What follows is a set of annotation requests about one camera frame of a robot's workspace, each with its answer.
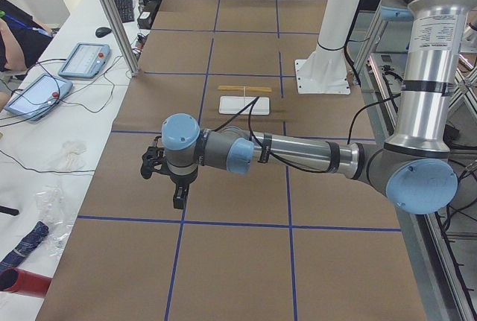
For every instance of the black computer mouse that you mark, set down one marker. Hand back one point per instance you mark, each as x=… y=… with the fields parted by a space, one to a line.
x=102 y=32

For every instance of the red cylinder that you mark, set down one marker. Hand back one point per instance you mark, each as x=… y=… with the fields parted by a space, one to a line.
x=22 y=282

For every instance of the folded dark blue umbrella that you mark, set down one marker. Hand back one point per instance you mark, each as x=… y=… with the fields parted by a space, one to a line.
x=25 y=247

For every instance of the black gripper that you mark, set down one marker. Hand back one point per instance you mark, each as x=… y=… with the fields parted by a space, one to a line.
x=182 y=179

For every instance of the person in black shirt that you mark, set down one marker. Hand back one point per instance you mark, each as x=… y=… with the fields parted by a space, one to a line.
x=23 y=38

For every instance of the black keyboard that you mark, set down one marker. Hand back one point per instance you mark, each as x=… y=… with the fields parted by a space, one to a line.
x=125 y=9

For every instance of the white cloth gloves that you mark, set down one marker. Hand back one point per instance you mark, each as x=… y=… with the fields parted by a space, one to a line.
x=69 y=158

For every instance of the near blue teach pendant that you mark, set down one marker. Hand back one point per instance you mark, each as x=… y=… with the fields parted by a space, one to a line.
x=39 y=98

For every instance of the aluminium frame post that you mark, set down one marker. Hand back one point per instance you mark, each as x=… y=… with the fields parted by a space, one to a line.
x=119 y=33

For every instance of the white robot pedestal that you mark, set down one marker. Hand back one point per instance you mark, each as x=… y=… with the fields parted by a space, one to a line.
x=324 y=72

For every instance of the white wooden towel rack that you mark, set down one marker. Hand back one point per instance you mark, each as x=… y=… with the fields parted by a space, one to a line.
x=248 y=99

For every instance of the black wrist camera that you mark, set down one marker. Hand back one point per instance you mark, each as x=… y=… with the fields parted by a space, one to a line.
x=152 y=161

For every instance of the far blue teach pendant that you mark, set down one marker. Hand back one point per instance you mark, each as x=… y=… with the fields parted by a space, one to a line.
x=85 y=61

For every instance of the blue teach pendant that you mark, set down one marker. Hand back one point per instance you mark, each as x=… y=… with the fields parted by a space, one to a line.
x=85 y=61
x=39 y=98

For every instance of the clear plastic bag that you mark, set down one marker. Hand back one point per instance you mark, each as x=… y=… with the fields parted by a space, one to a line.
x=56 y=214

